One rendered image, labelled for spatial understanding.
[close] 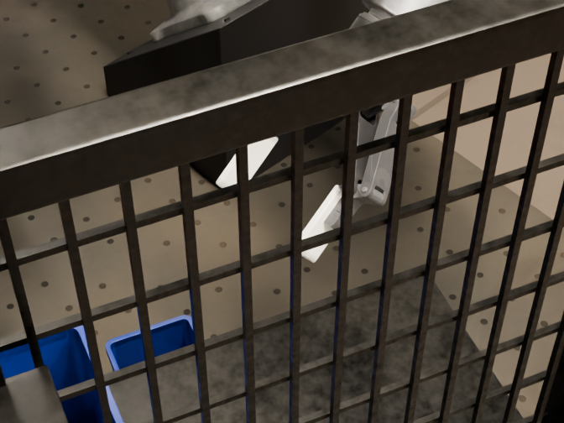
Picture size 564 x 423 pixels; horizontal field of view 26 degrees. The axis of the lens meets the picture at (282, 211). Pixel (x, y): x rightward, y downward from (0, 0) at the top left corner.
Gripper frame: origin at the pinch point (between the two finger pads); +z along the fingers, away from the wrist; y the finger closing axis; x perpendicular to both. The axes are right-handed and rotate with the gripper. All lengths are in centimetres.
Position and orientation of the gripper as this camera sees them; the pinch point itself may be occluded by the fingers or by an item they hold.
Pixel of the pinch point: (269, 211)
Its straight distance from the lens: 113.8
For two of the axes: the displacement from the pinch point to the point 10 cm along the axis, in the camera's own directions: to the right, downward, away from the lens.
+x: -6.2, -3.7, -6.9
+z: -5.7, 8.1, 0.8
